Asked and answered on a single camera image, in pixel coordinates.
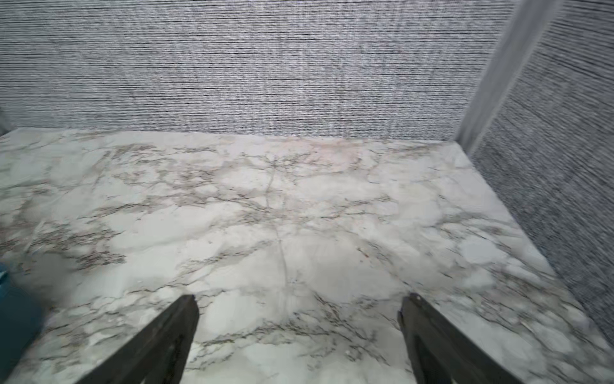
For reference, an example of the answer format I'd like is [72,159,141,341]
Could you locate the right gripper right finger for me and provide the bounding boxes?
[398,293,521,384]

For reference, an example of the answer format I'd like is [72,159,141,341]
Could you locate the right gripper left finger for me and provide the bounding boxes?
[79,294,200,383]

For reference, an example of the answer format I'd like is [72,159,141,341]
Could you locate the teal plastic storage box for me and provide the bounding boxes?
[1,264,43,383]

